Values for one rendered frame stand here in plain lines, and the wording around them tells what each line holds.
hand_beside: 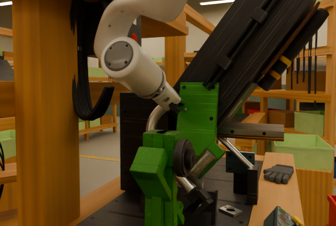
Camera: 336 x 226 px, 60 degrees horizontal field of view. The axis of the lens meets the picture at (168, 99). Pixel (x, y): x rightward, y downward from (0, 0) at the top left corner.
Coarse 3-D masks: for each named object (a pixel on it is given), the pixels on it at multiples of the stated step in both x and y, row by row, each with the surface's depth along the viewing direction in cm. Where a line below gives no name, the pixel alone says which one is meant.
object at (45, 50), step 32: (32, 0) 70; (64, 0) 77; (32, 32) 70; (64, 32) 78; (32, 64) 71; (64, 64) 78; (32, 96) 71; (64, 96) 78; (32, 128) 72; (64, 128) 78; (32, 160) 72; (64, 160) 78; (32, 192) 73; (64, 192) 79; (32, 224) 73; (64, 224) 79
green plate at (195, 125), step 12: (180, 84) 86; (192, 84) 85; (216, 84) 82; (180, 96) 85; (192, 96) 84; (204, 96) 83; (216, 96) 82; (180, 108) 85; (192, 108) 83; (204, 108) 82; (216, 108) 81; (180, 120) 84; (192, 120) 83; (204, 120) 81; (216, 120) 81; (192, 132) 82; (204, 132) 81; (216, 132) 87; (192, 144) 81; (204, 144) 80
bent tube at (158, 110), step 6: (174, 90) 85; (180, 102) 82; (156, 108) 84; (162, 108) 83; (150, 114) 84; (156, 114) 83; (162, 114) 84; (150, 120) 84; (156, 120) 84; (150, 126) 83; (180, 180) 76; (186, 180) 76; (186, 186) 75; (192, 186) 75; (186, 192) 76
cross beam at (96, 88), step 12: (0, 84) 70; (12, 84) 73; (96, 84) 106; (108, 84) 114; (120, 84) 122; (0, 96) 70; (12, 96) 73; (96, 96) 107; (0, 108) 70; (12, 108) 73
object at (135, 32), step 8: (88, 8) 84; (96, 8) 83; (88, 16) 84; (96, 16) 83; (88, 24) 84; (96, 24) 83; (136, 24) 93; (88, 32) 84; (128, 32) 88; (136, 32) 93; (88, 40) 84; (136, 40) 92; (88, 48) 84; (88, 56) 87
